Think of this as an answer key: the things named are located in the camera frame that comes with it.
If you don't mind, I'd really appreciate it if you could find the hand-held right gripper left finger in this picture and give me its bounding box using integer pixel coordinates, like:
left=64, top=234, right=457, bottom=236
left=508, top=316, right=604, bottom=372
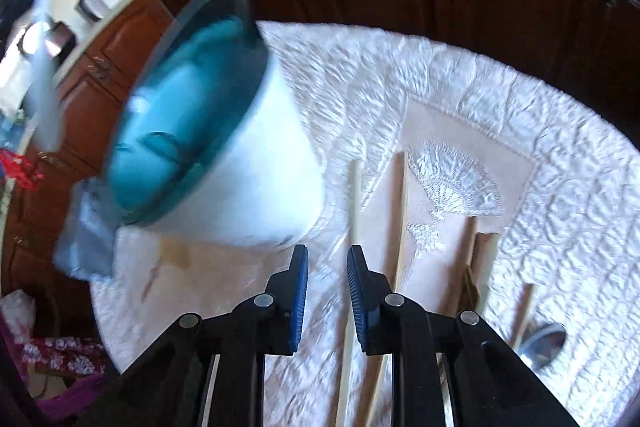
left=75, top=244, right=310, bottom=427

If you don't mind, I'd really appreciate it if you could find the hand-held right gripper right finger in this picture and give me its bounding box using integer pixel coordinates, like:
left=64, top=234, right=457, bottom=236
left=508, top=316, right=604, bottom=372
left=347, top=245, right=581, bottom=427

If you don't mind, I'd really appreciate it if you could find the white cup teal inside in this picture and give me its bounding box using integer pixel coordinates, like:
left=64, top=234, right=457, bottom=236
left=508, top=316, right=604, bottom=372
left=102, top=0, right=328, bottom=250

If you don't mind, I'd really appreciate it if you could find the metal spoon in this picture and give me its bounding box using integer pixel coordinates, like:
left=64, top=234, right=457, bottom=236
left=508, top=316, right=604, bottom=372
left=517, top=323, right=567, bottom=370

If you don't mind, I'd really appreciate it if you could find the red floral cloth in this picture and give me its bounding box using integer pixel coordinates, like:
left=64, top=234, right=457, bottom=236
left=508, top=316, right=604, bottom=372
left=22, top=334, right=108, bottom=378

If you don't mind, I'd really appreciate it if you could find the purple cloth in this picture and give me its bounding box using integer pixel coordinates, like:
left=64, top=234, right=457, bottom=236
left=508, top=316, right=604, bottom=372
left=35, top=372, right=108, bottom=423

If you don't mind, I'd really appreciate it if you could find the white quilted tablecloth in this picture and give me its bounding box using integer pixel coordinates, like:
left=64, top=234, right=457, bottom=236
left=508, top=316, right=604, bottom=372
left=90, top=21, right=640, bottom=427

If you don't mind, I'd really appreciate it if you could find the white plastic bag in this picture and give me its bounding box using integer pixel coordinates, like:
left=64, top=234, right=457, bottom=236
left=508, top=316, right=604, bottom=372
left=0, top=289, right=36, bottom=348

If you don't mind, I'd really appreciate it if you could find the steel pot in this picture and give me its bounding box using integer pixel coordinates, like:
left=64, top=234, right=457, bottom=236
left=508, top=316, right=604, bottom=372
left=75, top=0, right=110, bottom=26

